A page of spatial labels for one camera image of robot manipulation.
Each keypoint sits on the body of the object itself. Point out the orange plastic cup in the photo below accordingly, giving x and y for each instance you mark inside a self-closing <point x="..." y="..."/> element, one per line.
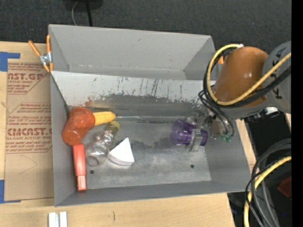
<point x="77" y="125"/>

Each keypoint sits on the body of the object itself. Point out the grey metal bin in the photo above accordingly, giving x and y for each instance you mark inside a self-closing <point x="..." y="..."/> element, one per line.
<point x="151" y="169"/>

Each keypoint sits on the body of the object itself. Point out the white wedge-shaped piece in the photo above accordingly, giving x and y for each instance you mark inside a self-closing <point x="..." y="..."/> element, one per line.
<point x="123" y="152"/>

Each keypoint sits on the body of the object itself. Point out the purple plastic cup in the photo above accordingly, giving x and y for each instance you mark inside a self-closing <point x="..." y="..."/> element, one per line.
<point x="180" y="132"/>

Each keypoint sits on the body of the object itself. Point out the red flat block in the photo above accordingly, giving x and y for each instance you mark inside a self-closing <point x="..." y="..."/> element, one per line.
<point x="79" y="164"/>

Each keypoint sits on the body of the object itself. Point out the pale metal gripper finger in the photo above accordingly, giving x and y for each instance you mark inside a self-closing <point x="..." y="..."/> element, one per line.
<point x="195" y="139"/>
<point x="194" y="122"/>

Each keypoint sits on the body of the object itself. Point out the brown cardboard board red print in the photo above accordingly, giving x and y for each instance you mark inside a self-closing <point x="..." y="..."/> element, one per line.
<point x="28" y="169"/>

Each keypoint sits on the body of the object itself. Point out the clear plastic bottle yellow cap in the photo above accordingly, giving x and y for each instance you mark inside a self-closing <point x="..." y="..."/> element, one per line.
<point x="99" y="148"/>

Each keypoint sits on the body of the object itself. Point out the yellow toy corn cob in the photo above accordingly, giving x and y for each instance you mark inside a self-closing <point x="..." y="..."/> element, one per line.
<point x="104" y="117"/>

